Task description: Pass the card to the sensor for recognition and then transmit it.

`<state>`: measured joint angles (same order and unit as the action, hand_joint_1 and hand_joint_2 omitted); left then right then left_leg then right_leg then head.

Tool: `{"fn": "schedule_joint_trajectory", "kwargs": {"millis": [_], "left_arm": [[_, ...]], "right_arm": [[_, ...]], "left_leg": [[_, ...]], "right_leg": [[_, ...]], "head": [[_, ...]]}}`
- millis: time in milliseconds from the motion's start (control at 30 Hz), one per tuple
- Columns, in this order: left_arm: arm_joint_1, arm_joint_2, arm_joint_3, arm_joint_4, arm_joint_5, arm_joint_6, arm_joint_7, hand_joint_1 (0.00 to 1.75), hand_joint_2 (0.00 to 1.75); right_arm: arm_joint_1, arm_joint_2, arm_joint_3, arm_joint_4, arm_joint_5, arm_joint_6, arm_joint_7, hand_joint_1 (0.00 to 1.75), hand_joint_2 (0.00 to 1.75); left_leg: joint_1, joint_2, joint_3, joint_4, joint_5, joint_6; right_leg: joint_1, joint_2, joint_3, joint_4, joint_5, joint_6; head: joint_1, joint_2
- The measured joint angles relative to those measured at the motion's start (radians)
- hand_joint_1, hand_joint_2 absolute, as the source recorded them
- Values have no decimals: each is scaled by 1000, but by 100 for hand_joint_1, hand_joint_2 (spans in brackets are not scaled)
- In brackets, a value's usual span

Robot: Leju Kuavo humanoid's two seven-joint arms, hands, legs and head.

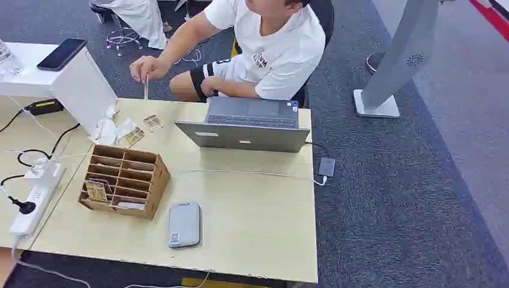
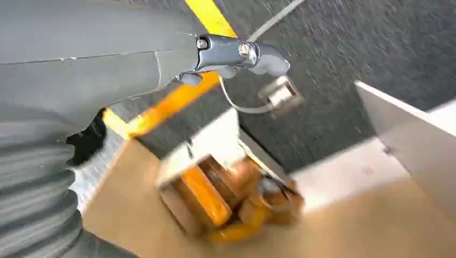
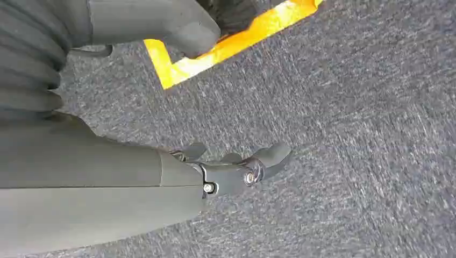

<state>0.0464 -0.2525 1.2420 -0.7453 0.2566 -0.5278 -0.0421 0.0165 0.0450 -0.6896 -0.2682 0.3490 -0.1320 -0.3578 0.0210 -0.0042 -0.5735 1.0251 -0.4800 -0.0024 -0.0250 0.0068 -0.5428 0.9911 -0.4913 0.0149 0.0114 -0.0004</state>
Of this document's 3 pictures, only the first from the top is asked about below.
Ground wooden card box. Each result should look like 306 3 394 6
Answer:
77 143 171 221

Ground clear plastic bottle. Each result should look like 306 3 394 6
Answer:
0 38 24 79

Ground grey laptop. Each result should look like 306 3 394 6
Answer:
174 96 311 154

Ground white power strip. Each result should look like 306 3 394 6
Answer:
8 162 65 238

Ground black cable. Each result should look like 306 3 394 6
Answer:
16 122 81 168

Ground white charger plug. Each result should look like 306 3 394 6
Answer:
23 160 49 181

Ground chrome stool base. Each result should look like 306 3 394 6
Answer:
106 26 144 52

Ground crumpled white plastic wrapper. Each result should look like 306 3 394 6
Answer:
89 104 137 146

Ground clear plastic card sleeve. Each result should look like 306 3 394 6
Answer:
143 114 164 133

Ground black power adapter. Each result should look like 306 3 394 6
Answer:
28 98 65 116

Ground grey external drive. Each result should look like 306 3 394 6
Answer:
318 157 336 178

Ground gold card in sleeve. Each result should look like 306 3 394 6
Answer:
116 127 145 149

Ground black smartphone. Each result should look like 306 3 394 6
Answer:
36 38 88 73

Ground black plug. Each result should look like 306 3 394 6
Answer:
8 196 37 215

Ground white desk divider box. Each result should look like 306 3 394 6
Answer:
0 42 118 137

